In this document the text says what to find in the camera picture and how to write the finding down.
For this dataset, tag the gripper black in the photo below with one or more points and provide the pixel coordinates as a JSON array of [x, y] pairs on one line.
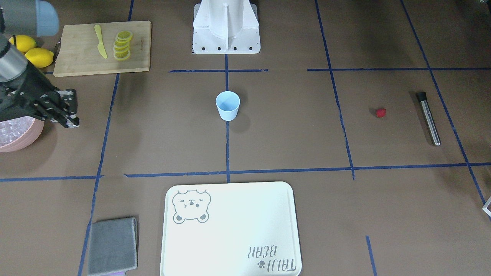
[[27, 89]]

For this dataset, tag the red strawberry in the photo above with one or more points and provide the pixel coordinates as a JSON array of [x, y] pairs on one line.
[[381, 113]]

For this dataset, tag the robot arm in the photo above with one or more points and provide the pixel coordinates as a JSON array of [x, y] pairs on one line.
[[24, 17]]

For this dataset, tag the pink bowl of ice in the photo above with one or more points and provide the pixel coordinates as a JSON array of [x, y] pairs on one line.
[[19, 133]]

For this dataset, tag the light blue cup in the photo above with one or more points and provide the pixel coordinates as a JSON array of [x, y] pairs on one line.
[[227, 103]]

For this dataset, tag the wooden cutting board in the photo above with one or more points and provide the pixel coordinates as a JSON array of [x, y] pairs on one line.
[[84, 52]]

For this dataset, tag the whole lemon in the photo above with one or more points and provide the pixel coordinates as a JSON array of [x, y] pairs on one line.
[[23, 43], [40, 57]]

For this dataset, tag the yellow plastic knife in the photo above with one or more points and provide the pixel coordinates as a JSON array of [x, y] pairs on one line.
[[100, 46]]

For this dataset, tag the lemon slices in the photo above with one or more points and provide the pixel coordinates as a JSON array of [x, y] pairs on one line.
[[121, 45]]

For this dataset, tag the grey folded cloth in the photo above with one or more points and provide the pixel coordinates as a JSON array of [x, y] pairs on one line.
[[112, 249]]

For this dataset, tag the cream bear tray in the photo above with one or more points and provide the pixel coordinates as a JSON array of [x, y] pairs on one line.
[[230, 229]]

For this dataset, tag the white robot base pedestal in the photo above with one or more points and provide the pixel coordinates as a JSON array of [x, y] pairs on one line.
[[225, 27]]

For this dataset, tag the white wire cup rack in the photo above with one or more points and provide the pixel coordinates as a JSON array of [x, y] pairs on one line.
[[487, 207]]

